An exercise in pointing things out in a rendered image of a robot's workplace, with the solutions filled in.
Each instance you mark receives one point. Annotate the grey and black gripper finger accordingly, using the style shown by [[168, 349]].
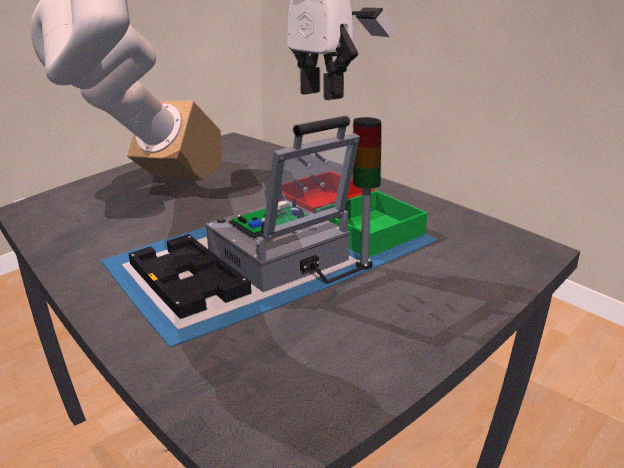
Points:
[[309, 73], [334, 78]]

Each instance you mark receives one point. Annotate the green circuit board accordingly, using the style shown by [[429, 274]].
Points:
[[250, 223]]

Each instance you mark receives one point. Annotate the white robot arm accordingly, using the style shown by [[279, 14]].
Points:
[[98, 27]]

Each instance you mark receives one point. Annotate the green bin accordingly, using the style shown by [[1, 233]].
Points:
[[385, 211]]

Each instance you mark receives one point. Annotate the red bin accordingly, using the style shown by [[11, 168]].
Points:
[[354, 190]]

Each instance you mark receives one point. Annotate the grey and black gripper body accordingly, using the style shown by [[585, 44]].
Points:
[[311, 21]]

